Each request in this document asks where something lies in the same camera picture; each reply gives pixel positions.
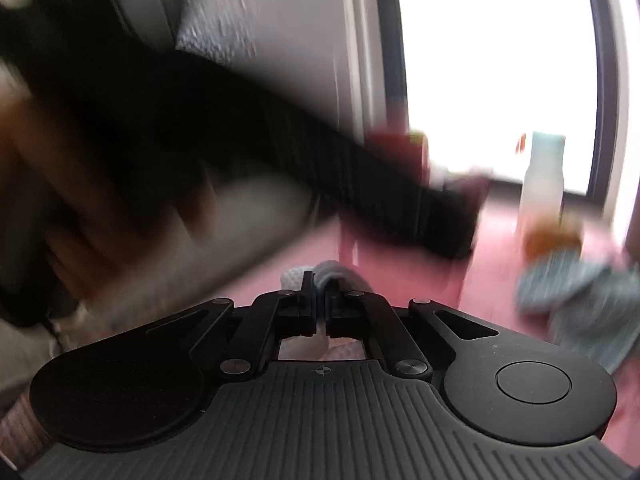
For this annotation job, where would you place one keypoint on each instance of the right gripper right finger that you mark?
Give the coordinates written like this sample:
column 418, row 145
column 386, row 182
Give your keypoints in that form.
column 369, row 318

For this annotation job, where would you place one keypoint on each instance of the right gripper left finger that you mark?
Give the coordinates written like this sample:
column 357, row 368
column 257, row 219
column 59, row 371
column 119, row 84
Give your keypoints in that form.
column 279, row 315

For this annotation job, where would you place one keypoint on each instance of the white paper towel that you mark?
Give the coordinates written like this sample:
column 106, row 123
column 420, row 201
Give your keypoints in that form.
column 329, row 275

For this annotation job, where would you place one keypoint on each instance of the pink water bottle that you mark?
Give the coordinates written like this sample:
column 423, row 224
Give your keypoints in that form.
column 415, row 179

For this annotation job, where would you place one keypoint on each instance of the pink cartoon blanket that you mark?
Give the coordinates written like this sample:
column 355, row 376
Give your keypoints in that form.
column 451, row 327

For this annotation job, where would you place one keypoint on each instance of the yellow red apple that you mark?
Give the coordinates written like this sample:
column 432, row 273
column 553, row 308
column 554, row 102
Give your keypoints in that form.
column 547, row 234

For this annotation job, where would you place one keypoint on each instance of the frosted mint bottle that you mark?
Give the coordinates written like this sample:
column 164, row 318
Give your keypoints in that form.
column 543, row 184

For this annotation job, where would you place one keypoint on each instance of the teal striped cloth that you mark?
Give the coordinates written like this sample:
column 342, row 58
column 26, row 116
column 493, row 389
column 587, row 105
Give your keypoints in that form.
column 592, row 307

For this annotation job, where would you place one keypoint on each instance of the black window frame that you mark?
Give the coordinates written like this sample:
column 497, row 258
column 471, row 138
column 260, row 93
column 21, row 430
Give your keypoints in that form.
column 482, row 77

